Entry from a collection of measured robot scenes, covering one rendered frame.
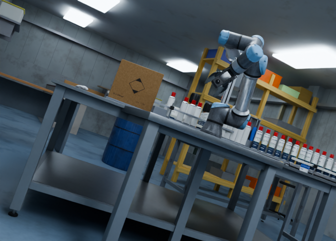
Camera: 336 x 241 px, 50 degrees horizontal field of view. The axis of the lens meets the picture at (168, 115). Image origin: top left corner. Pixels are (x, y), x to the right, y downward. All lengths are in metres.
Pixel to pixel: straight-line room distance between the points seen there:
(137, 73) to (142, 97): 0.17
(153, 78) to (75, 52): 8.83
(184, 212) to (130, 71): 0.99
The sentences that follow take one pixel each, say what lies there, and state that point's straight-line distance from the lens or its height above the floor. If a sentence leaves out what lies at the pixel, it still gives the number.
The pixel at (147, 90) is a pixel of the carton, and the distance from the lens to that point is 2.42.
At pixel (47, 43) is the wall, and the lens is 11.12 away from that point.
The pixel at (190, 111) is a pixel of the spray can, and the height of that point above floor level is 0.99.
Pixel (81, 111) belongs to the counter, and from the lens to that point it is 8.55.
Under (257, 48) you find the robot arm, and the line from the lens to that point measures 1.77.
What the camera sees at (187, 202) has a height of 0.39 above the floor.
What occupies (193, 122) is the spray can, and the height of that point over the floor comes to 0.91.
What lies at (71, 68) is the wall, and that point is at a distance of 11.16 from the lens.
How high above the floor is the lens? 0.76
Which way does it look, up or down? 3 degrees up
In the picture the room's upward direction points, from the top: 20 degrees clockwise
